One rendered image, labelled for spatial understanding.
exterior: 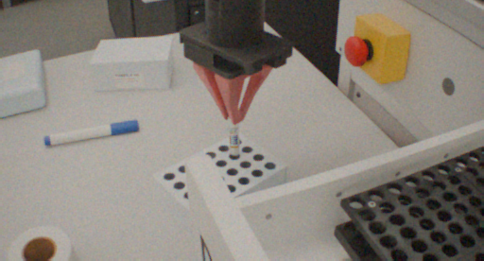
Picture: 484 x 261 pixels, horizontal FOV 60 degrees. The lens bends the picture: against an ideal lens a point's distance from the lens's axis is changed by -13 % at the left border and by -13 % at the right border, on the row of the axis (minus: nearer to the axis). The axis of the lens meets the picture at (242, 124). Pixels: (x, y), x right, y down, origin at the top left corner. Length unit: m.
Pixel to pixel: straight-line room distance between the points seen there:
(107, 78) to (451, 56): 0.50
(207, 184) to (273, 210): 0.07
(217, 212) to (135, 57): 0.47
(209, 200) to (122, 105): 0.44
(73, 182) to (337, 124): 0.36
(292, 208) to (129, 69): 0.43
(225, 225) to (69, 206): 0.31
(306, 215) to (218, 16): 0.19
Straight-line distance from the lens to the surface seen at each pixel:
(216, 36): 0.44
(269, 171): 0.52
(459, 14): 0.55
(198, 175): 0.32
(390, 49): 0.59
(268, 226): 0.37
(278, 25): 1.14
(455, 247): 0.34
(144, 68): 0.73
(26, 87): 0.74
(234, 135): 0.52
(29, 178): 0.62
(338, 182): 0.37
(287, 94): 0.72
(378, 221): 0.34
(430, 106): 0.61
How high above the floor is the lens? 1.14
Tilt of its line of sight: 35 degrees down
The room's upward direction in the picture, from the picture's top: straight up
